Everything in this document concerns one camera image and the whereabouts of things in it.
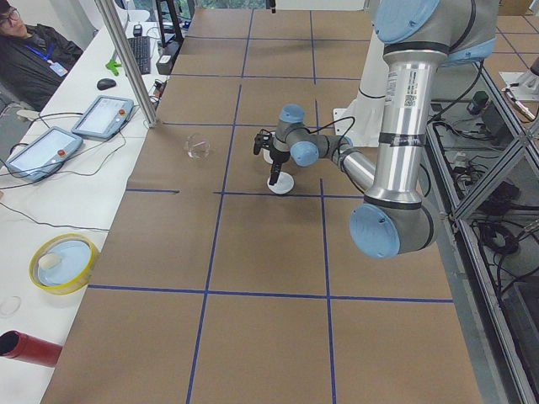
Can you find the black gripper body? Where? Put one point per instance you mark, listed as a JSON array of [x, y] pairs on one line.
[[278, 156]]

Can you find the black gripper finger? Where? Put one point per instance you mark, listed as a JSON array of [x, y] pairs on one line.
[[274, 175]]

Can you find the white mug lid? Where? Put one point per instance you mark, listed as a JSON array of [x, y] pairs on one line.
[[284, 184]]

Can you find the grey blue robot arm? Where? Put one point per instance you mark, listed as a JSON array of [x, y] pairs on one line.
[[418, 37]]

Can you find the black keyboard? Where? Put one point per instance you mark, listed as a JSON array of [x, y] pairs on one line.
[[141, 49]]

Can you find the far teach pendant tablet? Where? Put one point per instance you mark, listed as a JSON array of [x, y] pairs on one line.
[[104, 117]]

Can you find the teach pendant tablet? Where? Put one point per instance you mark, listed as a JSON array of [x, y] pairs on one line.
[[104, 117], [45, 155]]

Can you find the black computer mouse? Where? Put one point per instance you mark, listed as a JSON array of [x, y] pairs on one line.
[[105, 83]]

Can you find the green plastic clip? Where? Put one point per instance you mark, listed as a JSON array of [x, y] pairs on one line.
[[113, 66]]

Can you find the black power adapter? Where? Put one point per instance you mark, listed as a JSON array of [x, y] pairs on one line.
[[478, 103]]

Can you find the near teach pendant tablet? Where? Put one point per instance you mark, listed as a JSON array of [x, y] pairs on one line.
[[45, 155]]

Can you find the yellow tape roll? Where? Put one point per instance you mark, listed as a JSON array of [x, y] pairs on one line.
[[78, 254]]

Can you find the white eraser block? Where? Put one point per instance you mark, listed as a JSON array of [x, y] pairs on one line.
[[49, 260]]

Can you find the person in black jacket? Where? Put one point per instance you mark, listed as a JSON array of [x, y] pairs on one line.
[[35, 59]]

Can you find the clear glass dish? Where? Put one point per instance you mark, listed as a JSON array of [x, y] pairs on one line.
[[9, 306]]

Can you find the red cylinder tube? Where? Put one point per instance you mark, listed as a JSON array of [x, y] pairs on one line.
[[29, 349]]

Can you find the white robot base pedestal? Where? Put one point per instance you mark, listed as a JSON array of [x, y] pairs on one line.
[[361, 121]]

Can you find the aluminium frame post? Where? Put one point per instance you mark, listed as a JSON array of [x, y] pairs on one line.
[[117, 33]]

